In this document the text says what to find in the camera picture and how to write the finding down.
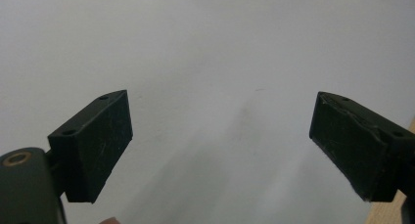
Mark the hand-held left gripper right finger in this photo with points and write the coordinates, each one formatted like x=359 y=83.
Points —
x=354 y=145

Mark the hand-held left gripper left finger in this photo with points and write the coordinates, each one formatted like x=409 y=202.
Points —
x=93 y=145

